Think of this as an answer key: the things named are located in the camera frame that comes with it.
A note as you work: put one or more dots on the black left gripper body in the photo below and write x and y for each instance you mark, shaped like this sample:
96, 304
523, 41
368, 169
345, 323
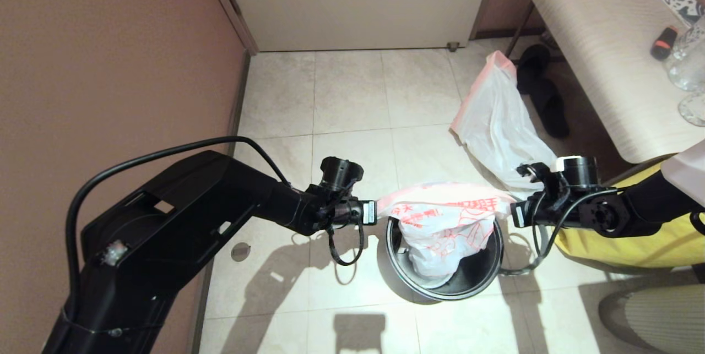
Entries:
341, 212

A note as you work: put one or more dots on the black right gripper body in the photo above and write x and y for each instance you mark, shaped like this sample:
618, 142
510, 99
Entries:
578, 213

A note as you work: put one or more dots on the red printed plastic bag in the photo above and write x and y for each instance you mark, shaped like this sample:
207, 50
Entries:
435, 233

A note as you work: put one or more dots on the white plastic bag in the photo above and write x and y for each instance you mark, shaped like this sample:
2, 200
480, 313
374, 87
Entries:
495, 134

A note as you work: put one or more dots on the black trash bin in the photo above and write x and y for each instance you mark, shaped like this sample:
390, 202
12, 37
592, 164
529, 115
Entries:
479, 277

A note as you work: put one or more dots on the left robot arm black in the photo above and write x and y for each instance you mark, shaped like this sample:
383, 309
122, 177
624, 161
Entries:
165, 233

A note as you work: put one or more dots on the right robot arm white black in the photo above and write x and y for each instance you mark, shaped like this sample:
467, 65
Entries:
661, 200

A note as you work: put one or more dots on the yellow bag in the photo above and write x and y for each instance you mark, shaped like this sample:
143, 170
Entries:
633, 249

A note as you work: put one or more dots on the black slipper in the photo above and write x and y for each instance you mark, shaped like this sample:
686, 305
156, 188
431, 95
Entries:
535, 65
553, 114

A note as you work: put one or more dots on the small round grey floor disc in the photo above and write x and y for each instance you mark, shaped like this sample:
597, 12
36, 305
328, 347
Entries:
240, 251

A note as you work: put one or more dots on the grey ribbed round object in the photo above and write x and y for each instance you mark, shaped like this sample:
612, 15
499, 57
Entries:
655, 321

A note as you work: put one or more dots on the small clear glass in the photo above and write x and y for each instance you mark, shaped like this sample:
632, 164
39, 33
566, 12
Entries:
694, 109

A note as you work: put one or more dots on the beige wood grain table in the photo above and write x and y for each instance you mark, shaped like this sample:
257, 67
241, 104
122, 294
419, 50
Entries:
600, 40

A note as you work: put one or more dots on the dark metal table leg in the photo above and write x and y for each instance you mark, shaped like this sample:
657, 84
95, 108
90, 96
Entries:
516, 37

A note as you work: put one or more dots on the large clear glass jar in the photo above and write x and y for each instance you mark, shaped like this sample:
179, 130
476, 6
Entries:
689, 62

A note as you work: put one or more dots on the black red small device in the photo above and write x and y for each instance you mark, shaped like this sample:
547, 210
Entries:
664, 43

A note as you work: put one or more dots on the small brass door stopper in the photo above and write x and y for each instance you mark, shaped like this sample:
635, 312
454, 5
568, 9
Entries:
452, 45

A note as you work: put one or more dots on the white door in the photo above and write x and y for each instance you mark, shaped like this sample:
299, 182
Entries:
358, 1

